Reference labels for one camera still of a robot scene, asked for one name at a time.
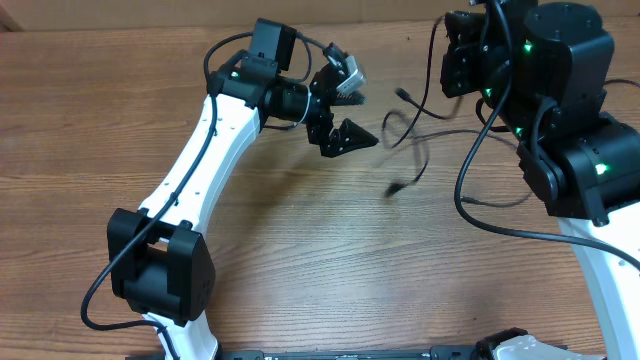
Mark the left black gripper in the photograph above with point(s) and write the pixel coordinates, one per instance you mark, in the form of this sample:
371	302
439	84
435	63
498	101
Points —
315	129

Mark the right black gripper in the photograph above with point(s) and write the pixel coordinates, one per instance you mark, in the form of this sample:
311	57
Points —
455	60

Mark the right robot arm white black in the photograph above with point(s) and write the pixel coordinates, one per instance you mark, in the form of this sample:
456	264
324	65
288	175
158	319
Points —
542	70

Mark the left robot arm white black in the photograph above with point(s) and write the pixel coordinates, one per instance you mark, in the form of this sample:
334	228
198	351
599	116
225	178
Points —
159	262

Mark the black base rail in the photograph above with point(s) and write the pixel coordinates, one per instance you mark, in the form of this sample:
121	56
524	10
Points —
514	343

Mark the cardboard wall panel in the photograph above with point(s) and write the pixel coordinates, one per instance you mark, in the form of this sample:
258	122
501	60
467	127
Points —
54	15

